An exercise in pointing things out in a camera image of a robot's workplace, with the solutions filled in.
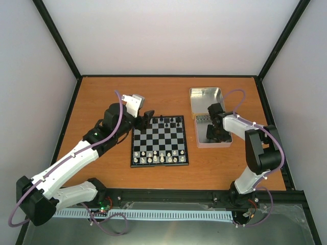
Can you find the black left frame post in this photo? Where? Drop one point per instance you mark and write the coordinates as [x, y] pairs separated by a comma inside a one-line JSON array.
[[47, 19]]

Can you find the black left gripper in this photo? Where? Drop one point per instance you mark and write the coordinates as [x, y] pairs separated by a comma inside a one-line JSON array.
[[144, 121]]

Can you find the pink metal tin base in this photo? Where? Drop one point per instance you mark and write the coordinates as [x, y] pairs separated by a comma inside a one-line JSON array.
[[201, 123]]

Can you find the black white chessboard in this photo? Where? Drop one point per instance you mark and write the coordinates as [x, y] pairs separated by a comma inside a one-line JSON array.
[[156, 137]]

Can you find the light blue cable duct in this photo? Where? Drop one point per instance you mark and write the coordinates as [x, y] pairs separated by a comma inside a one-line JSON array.
[[164, 215]]

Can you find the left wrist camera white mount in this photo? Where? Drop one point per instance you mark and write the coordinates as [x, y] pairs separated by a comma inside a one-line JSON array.
[[133, 103]]

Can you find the black frame post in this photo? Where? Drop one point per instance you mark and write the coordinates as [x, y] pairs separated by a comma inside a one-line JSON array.
[[289, 27], [47, 19]]

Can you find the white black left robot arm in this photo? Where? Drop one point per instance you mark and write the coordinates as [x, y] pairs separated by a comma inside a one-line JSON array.
[[39, 197]]

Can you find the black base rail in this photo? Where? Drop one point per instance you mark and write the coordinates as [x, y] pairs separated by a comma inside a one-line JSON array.
[[168, 195]]

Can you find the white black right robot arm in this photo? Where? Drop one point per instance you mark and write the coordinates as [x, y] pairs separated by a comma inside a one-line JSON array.
[[263, 151]]

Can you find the gold metal tin lid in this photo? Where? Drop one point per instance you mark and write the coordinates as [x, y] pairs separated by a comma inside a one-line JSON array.
[[202, 97]]

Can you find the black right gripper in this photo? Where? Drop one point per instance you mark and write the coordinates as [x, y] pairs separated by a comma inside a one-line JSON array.
[[209, 135]]

